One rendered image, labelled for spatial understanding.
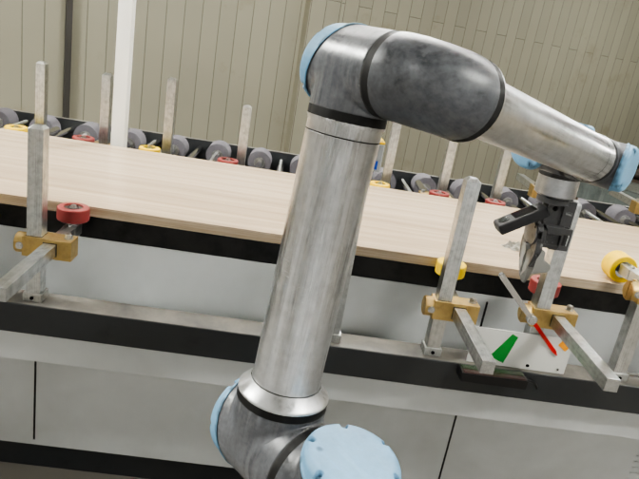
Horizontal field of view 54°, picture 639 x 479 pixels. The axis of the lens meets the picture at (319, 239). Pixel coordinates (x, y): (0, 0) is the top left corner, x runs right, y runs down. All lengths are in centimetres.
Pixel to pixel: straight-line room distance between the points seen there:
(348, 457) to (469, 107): 51
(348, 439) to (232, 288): 90
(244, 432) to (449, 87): 60
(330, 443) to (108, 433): 123
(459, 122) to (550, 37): 663
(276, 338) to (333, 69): 40
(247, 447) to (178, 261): 85
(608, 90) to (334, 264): 759
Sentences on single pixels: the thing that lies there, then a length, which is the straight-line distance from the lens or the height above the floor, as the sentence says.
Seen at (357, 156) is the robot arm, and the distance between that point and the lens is 87.
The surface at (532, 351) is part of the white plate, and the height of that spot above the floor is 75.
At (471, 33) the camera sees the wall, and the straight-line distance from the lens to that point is 663.
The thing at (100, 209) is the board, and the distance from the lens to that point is 174.
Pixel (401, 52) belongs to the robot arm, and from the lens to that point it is 81.
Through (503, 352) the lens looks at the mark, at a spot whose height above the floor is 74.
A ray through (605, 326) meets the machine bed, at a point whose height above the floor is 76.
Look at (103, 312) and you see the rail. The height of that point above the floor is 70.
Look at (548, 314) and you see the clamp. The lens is 167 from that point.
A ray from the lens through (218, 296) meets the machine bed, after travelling 179.
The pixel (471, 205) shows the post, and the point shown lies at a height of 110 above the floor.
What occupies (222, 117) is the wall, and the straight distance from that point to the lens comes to 535.
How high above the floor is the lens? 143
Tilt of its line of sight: 18 degrees down
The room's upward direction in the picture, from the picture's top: 10 degrees clockwise
